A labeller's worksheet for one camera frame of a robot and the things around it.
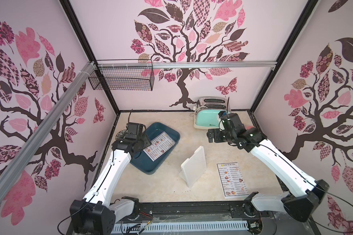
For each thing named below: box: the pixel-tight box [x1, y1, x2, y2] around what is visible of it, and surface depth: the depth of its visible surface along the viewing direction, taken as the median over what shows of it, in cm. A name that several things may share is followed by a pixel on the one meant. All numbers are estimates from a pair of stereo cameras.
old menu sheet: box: [216, 162, 250, 199], surface depth 86 cm
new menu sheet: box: [142, 131, 177, 162], surface depth 100 cm
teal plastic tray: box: [153, 123, 181, 172], surface depth 102 cm
